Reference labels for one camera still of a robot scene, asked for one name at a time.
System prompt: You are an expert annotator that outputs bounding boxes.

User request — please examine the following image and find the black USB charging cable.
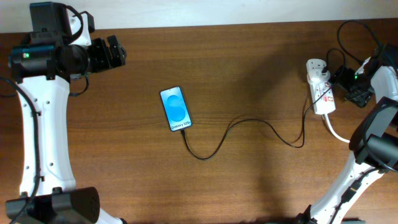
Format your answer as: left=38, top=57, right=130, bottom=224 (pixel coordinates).
left=179, top=48, right=346, bottom=161

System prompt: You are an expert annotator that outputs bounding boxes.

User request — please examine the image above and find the blue Samsung Galaxy smartphone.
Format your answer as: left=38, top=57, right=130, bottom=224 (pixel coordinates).
left=160, top=86, right=193, bottom=132

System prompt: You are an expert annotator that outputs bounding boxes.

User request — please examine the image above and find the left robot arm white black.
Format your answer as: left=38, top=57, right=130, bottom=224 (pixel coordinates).
left=5, top=2, right=127, bottom=223

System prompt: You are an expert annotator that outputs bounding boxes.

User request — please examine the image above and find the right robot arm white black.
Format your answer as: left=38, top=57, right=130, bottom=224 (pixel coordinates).
left=294, top=44, right=397, bottom=223

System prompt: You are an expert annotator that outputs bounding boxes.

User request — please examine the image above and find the white charger adapter plug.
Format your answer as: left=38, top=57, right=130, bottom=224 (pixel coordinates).
left=306, top=58, right=330, bottom=84

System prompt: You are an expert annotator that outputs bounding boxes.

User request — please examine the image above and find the white power strip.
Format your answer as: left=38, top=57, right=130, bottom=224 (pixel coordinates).
left=307, top=70, right=336, bottom=115

